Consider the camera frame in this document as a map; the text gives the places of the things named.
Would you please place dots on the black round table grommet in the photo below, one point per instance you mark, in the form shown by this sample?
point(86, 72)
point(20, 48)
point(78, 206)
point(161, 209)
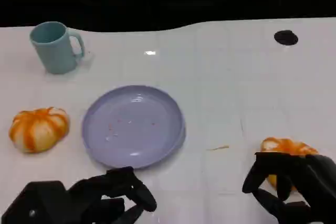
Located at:
point(285, 37)

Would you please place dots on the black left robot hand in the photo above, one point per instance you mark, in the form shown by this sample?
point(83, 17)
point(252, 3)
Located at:
point(105, 190)

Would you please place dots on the orange and white bread roll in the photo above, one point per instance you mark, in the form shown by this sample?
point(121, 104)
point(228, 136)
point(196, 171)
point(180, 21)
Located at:
point(36, 132)
point(286, 145)

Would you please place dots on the lilac plate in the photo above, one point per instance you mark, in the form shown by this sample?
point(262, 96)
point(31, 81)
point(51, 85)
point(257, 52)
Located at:
point(136, 129)

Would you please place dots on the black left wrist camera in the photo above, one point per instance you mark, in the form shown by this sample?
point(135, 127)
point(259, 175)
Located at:
point(36, 203)

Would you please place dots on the pale green mug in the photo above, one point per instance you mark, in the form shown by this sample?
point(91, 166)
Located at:
point(55, 56)

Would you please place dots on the thin orange crumb sliver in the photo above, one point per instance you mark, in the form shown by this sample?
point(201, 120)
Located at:
point(218, 147)

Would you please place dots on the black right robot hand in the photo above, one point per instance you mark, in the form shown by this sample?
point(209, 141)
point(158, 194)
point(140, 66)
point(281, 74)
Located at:
point(315, 182)

